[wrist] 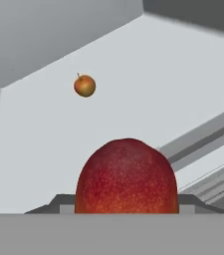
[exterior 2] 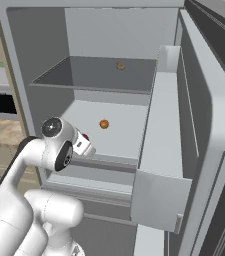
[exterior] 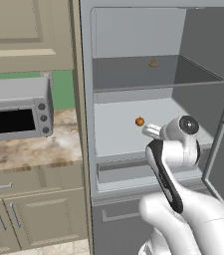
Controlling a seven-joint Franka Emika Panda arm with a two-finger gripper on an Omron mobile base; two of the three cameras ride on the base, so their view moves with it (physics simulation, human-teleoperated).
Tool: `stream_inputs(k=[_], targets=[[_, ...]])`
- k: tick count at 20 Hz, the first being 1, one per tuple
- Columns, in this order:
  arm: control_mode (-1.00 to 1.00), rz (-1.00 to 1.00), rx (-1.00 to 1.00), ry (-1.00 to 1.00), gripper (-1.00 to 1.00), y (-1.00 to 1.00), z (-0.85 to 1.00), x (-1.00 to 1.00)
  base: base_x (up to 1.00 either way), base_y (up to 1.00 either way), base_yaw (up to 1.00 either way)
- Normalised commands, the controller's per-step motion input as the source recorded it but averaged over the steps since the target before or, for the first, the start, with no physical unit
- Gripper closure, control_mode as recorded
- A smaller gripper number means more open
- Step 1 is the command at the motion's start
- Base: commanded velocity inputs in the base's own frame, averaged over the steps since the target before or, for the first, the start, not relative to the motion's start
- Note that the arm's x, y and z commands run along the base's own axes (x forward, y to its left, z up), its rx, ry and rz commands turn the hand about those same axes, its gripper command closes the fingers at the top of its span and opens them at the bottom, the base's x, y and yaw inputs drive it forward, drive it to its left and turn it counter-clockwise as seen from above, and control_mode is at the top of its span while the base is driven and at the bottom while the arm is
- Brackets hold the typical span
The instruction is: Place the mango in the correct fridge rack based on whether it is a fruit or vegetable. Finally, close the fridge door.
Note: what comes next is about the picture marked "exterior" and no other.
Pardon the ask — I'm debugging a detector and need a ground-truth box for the grey freezer drawer front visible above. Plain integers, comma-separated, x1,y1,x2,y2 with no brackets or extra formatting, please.
92,188,217,255

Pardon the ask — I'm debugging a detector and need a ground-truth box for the beige drawer front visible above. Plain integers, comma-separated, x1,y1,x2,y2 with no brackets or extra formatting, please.
0,162,85,201

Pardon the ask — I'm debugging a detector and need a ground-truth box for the beige tall side panel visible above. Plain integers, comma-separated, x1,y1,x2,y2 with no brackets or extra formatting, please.
68,0,95,255

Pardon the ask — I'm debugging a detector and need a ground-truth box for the silver toaster oven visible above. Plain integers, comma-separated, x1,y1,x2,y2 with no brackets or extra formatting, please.
0,77,55,143

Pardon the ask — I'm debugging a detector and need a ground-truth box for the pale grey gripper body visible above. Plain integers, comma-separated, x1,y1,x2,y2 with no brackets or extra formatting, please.
140,123,165,140

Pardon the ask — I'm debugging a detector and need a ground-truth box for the grey fridge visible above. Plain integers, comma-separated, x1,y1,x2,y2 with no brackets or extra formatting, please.
79,0,224,255

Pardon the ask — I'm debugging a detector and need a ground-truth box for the red orange round fruit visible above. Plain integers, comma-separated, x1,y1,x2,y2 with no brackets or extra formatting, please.
134,116,145,128

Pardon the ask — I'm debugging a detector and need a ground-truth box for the silver cupboard door handle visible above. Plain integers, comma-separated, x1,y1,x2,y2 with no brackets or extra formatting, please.
9,201,22,230
0,203,8,232

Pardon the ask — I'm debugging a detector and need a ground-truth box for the grey fridge crisper drawer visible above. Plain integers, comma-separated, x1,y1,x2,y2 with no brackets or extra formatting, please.
96,152,205,185

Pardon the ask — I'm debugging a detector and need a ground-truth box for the beige wall cupboard door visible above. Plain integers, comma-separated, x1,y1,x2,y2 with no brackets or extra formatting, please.
0,0,75,74

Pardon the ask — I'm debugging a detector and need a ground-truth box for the small brown food item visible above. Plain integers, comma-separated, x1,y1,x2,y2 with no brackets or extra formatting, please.
148,58,159,69

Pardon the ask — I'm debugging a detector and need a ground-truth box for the grey freezer drawer handle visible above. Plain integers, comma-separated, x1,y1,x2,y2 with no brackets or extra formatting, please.
100,206,141,223

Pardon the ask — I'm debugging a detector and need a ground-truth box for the grey glass fridge shelf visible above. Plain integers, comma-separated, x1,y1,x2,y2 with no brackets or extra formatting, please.
92,54,224,94

